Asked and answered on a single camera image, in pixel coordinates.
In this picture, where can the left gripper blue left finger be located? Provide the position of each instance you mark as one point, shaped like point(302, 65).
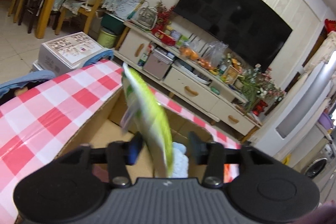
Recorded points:
point(134, 147)

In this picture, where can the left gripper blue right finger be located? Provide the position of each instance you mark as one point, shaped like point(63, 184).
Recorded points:
point(198, 149)

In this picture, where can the green striped sponge cloth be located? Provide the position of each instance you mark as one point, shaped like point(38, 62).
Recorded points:
point(150, 119)

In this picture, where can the light blue fluffy towel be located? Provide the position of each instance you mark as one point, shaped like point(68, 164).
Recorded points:
point(181, 161)

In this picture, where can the cardboard box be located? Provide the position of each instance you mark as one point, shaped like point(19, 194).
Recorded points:
point(87, 184)

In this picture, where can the orange white plastic package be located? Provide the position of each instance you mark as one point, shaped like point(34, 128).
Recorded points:
point(231, 171)

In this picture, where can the cream TV cabinet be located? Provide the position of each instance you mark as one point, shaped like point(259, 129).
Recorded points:
point(188, 81)

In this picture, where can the small framed picture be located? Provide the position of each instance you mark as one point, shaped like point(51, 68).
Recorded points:
point(231, 75)

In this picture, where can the potted flower plant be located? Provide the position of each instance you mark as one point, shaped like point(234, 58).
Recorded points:
point(258, 85)

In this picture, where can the pink small appliance box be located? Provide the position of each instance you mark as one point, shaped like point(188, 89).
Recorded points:
point(158, 63)

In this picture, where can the bag of oranges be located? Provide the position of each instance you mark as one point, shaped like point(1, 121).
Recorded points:
point(209, 58)

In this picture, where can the red white checkered tablecloth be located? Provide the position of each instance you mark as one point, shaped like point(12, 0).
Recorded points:
point(84, 106)

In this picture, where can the white floor air conditioner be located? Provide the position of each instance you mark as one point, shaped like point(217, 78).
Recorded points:
point(295, 110)

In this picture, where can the green waste bin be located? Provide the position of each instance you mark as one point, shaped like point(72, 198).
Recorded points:
point(106, 38)

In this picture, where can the red gift box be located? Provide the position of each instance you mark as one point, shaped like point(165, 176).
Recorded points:
point(164, 38)

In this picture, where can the front load washing machine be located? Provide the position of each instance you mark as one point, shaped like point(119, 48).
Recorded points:
point(319, 162)

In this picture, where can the white printed storage box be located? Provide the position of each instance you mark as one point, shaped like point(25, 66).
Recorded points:
point(66, 53)

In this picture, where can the purple plastic basin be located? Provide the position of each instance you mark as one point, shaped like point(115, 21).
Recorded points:
point(326, 121)

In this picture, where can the red berry bouquet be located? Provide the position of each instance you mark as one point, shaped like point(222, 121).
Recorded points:
point(164, 15)

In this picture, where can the black flat screen television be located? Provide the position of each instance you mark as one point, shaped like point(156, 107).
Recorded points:
point(250, 27)

